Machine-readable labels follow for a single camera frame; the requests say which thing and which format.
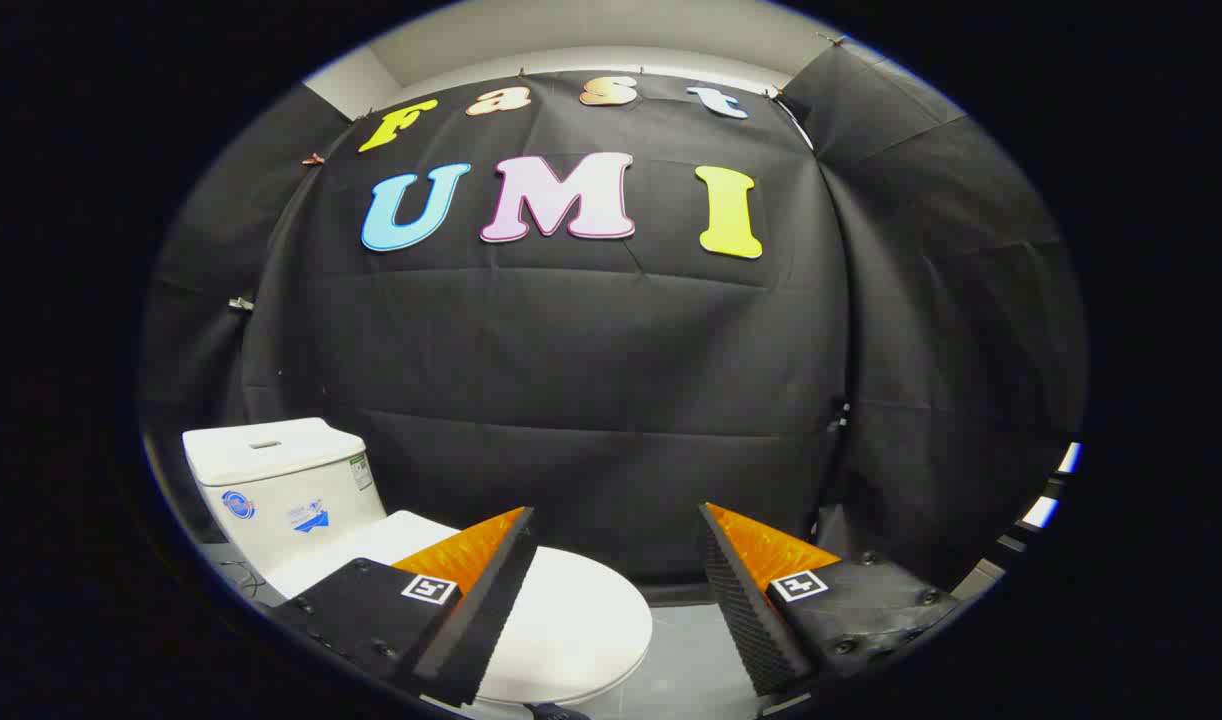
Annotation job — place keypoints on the black backdrop cloth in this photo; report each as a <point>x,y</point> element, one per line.
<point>591,350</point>

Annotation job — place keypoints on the white black striped panel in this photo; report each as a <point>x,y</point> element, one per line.
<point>1039,512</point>

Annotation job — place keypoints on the white toilet lid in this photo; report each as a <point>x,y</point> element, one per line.
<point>581,620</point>

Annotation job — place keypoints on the white toilet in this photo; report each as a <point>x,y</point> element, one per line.
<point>271,500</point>

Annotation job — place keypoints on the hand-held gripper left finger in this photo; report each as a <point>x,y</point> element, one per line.
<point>491,620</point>

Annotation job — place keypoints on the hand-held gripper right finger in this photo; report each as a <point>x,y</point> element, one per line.
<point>746,620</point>

